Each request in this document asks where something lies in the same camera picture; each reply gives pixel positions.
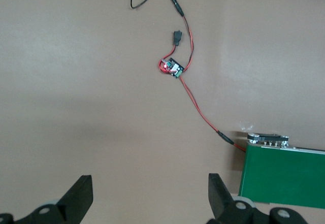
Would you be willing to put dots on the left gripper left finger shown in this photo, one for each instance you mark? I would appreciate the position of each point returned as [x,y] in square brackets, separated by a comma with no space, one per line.
[76,198]

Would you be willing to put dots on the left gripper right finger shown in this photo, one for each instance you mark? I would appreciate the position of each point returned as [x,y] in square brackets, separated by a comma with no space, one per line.
[218,198]

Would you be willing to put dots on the green conveyor belt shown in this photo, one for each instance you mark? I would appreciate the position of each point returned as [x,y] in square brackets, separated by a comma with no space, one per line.
[281,175]

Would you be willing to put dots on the small green circuit board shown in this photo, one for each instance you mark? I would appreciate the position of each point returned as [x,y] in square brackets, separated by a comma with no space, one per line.
[174,67]

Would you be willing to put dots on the small black plug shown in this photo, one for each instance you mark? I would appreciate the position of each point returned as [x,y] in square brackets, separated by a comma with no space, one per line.
[177,38]

